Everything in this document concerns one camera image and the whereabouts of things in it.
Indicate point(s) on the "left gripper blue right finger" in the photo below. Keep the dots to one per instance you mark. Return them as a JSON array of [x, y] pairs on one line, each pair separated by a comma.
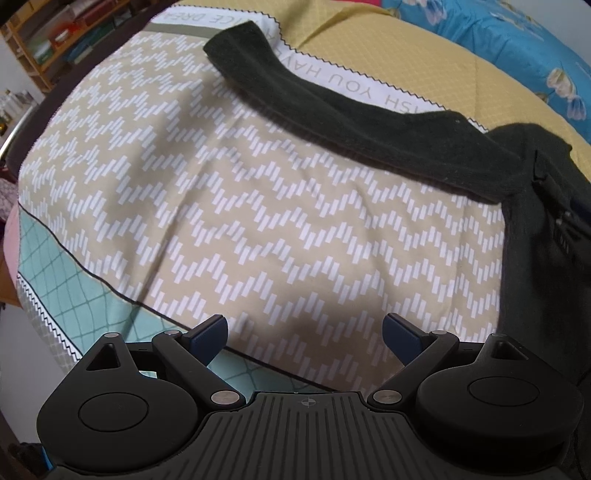
[[421, 353]]

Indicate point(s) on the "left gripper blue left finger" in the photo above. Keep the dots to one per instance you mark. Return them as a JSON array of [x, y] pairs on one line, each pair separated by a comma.
[[184, 359]]

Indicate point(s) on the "dark green knit sweater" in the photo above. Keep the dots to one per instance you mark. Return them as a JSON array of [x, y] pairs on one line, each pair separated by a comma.
[[545, 297]]

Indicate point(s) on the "blue floral duvet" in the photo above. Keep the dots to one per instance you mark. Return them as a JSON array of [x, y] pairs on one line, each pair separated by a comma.
[[515, 43]]

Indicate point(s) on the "patterned beige yellow bed sheet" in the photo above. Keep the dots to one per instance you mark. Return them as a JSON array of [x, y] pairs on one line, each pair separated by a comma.
[[153, 195]]

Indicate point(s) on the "wooden shelf unit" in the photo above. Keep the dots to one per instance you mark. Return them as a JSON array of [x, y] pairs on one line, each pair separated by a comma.
[[48, 38]]

